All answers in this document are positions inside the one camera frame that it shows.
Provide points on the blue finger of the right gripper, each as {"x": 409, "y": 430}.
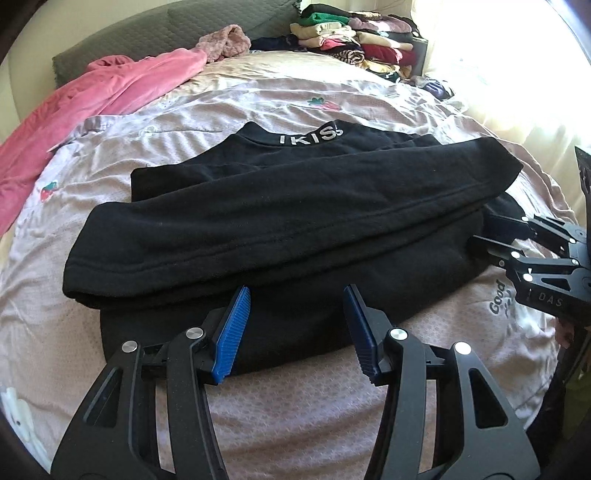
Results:
{"x": 495, "y": 252}
{"x": 505, "y": 229}

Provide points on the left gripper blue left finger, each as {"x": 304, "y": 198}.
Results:
{"x": 228, "y": 334}

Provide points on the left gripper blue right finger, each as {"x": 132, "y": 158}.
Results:
{"x": 357, "y": 319}

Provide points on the black sweater with orange cuffs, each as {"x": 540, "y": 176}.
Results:
{"x": 294, "y": 218}

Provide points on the white bag of clothes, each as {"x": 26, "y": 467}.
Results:
{"x": 441, "y": 90}

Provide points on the pile of folded clothes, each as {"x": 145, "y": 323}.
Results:
{"x": 378, "y": 36}

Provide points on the person's right hand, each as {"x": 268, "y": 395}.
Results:
{"x": 564, "y": 333}

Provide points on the cream bed sheet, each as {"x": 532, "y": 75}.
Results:
{"x": 291, "y": 71}

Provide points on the pink fleece blanket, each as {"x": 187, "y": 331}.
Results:
{"x": 112, "y": 85}

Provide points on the dark navy garment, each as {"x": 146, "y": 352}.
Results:
{"x": 280, "y": 43}

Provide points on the dusty pink fuzzy garment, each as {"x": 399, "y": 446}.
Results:
{"x": 227, "y": 42}

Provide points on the grey quilted headboard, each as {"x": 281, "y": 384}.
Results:
{"x": 174, "y": 25}

